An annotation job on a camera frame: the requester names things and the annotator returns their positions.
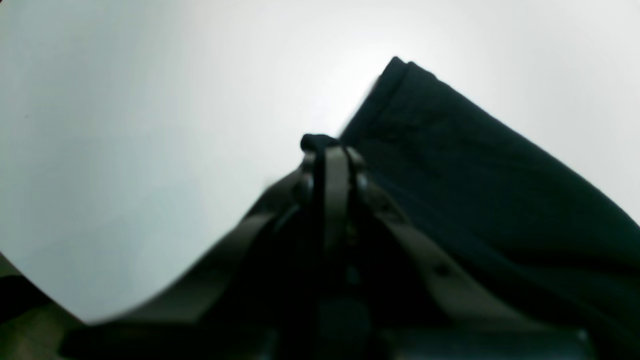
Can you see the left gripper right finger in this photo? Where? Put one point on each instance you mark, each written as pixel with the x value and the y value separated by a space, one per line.
pixel 459 295

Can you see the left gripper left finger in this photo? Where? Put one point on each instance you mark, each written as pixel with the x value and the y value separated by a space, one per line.
pixel 174 279

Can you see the black T-shirt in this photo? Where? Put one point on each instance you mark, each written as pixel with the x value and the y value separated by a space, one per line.
pixel 522 221

